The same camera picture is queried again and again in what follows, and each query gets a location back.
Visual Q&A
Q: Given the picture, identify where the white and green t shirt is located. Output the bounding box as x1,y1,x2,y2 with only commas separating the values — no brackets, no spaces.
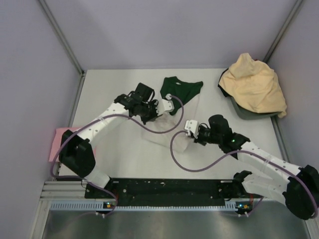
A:
142,76,204,148

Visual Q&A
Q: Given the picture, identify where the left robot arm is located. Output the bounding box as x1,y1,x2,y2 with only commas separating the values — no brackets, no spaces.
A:
59,83,158,198

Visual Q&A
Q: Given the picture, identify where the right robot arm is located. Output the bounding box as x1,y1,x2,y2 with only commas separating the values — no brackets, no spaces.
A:
185,115,319,220

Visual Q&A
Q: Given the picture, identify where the dark grey bin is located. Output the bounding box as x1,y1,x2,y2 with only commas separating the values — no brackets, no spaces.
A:
228,96,279,120

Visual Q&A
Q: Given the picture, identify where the beige t shirt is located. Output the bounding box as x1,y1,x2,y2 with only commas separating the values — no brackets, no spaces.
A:
218,53,287,118

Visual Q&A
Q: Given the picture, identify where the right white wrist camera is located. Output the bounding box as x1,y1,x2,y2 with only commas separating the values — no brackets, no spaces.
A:
184,119,199,138

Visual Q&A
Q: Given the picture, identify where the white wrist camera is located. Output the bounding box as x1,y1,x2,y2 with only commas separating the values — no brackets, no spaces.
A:
184,119,199,138
157,94,174,115

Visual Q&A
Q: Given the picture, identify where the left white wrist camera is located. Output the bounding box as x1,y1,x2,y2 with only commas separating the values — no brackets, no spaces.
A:
157,94,174,115

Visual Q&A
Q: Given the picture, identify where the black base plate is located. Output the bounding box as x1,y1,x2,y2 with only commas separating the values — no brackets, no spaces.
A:
84,177,264,207

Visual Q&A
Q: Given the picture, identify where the grey slotted cable duct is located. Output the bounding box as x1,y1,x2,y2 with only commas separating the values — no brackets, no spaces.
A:
50,201,252,212

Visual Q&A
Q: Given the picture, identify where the left corner aluminium post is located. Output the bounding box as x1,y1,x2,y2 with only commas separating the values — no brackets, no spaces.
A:
37,0,84,76

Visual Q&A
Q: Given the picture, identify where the corner aluminium post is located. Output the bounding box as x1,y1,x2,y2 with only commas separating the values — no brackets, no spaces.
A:
263,0,305,63
37,0,84,76

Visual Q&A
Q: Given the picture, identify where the right corner aluminium post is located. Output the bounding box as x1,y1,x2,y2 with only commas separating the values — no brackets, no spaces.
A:
263,0,305,63

